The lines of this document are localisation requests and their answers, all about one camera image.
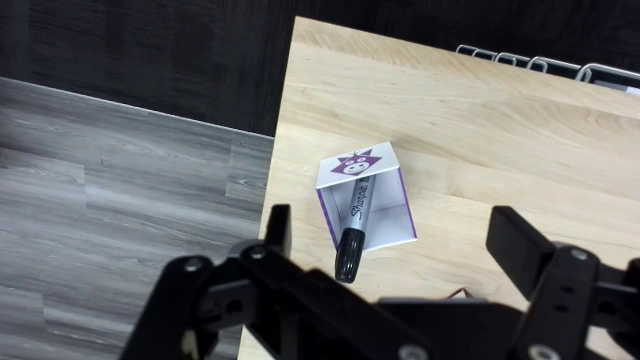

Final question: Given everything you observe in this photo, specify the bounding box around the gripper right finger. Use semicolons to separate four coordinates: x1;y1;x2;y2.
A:
486;205;640;360

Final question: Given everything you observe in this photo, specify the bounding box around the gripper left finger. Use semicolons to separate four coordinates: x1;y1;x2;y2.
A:
119;204;432;360

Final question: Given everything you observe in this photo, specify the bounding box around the grey marker with black cap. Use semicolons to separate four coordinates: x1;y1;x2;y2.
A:
334;173;377;284

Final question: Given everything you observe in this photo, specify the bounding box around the white and purple cardboard box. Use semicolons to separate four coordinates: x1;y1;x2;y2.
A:
315;141;418;252

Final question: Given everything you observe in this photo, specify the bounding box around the white wire rack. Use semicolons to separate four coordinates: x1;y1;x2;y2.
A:
455;44;640;85

